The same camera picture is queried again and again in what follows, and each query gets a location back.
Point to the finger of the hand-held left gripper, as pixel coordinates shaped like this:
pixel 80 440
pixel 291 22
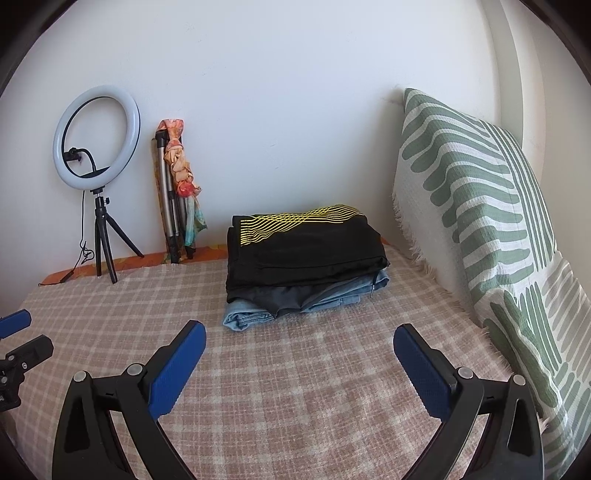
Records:
pixel 32 351
pixel 14 324

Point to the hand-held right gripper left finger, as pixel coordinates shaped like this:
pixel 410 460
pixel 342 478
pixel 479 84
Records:
pixel 178 364

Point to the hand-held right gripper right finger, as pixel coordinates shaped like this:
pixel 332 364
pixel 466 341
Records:
pixel 422 369

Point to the black pants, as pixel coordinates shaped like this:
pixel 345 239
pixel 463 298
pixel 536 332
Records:
pixel 300 249

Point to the folded blue jeans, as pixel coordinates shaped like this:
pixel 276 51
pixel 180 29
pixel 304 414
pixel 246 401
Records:
pixel 244 318

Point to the beige plaid blanket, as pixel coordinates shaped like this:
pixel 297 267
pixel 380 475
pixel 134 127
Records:
pixel 300 369

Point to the folded black shiny garment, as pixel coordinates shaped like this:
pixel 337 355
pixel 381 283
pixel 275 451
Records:
pixel 286 297

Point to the black mini tripod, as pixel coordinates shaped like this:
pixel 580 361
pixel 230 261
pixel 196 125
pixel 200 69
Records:
pixel 102 221

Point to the green and white patterned pillow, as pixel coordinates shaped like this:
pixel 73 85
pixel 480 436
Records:
pixel 485 207

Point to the folded tripod with colourful cloth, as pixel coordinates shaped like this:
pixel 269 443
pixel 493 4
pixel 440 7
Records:
pixel 178 157

